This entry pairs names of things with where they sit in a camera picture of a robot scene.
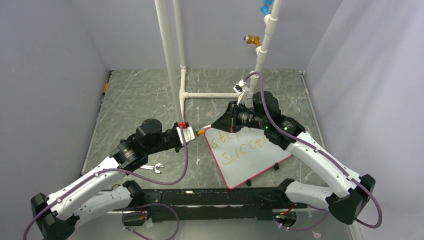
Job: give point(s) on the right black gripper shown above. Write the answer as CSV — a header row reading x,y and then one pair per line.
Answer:
x,y
228,121

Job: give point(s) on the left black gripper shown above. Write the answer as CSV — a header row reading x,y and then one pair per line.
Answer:
x,y
177,149

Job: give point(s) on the pink framed whiteboard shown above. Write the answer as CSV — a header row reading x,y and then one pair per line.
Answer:
x,y
244,155

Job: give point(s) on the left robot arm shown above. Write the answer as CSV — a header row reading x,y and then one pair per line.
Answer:
x,y
58,214

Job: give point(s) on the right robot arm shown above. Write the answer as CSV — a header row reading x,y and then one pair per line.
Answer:
x,y
347,192

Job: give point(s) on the silver open-end wrench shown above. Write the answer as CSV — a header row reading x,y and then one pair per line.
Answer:
x,y
155,168

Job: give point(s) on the blue clamp on pipe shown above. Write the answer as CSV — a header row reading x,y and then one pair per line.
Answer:
x,y
265,8

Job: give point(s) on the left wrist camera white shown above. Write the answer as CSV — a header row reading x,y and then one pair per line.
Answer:
x,y
188,134

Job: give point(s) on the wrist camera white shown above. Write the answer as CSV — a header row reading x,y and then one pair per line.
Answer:
x,y
188,134
243,92

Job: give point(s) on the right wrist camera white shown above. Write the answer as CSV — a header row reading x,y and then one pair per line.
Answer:
x,y
243,92

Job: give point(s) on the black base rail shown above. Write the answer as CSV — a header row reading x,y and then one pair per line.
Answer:
x,y
259,203

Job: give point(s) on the orange clamp mounted camera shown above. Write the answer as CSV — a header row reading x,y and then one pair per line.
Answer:
x,y
255,40

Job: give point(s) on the white pvc pipe frame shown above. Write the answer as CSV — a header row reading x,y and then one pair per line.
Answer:
x,y
178,83

